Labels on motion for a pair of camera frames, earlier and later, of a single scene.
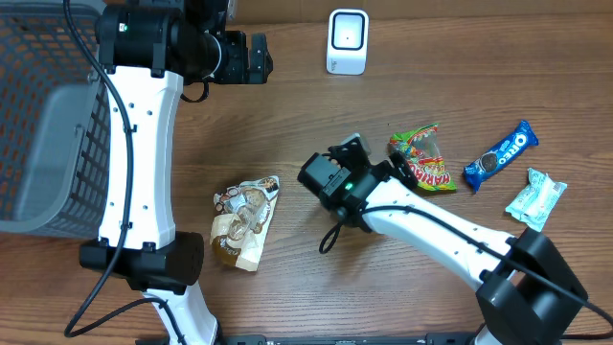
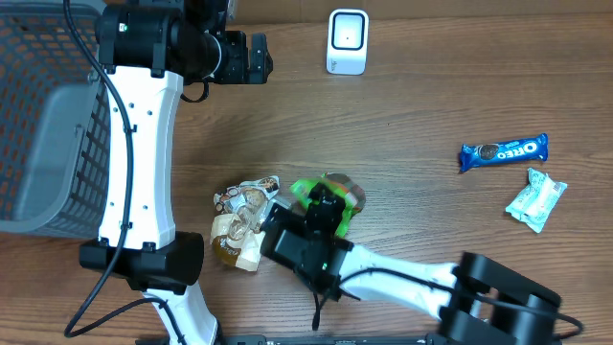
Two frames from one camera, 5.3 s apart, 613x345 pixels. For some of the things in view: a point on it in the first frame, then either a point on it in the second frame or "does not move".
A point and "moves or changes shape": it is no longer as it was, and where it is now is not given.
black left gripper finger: [261, 62] does not move
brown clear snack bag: [242, 213] does not move
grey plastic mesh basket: [55, 121] does not move
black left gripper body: [236, 59] does not move
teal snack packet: [533, 205] does not move
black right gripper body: [406, 179] → [322, 219]
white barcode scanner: [348, 41] does not move
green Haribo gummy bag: [420, 148] moves or changes shape
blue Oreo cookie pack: [500, 153] moves or changes shape
